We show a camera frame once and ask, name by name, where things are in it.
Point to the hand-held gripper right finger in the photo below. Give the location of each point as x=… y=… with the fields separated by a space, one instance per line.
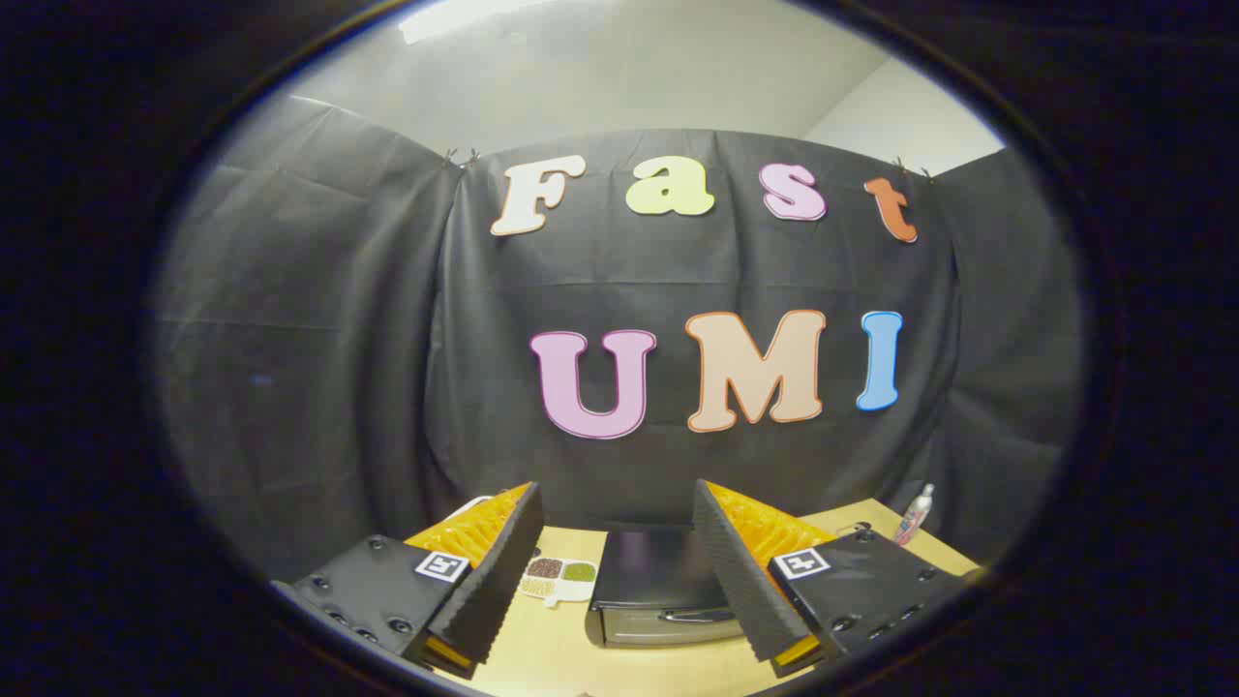
x=736 y=571

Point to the pink labelled plastic bottle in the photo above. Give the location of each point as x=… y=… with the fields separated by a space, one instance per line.
x=914 y=515

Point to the black toaster oven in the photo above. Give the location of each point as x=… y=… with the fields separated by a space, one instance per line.
x=649 y=576

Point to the black backdrop cloth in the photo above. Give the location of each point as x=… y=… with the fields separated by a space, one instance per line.
x=339 y=339

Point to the white bread toaster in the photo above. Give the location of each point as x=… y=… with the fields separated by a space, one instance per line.
x=476 y=502

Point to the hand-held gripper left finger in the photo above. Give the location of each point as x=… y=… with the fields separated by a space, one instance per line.
x=503 y=571

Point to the white divided dish of beans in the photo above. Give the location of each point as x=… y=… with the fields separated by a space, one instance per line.
x=559 y=579

